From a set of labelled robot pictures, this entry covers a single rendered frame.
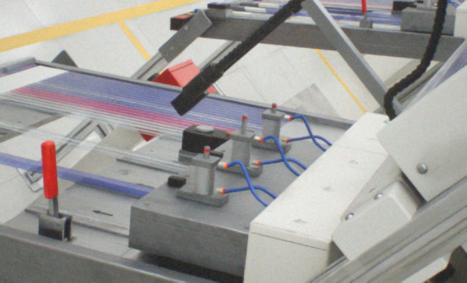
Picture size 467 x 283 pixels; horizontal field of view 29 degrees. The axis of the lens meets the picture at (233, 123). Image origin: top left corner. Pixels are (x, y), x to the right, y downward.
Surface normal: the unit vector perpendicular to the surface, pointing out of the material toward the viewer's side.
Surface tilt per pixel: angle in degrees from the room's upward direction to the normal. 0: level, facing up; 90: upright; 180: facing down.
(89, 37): 0
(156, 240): 90
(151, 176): 43
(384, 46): 90
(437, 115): 90
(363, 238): 90
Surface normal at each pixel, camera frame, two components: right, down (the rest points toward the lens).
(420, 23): -0.36, 0.22
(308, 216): 0.10, -0.96
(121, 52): 0.70, -0.57
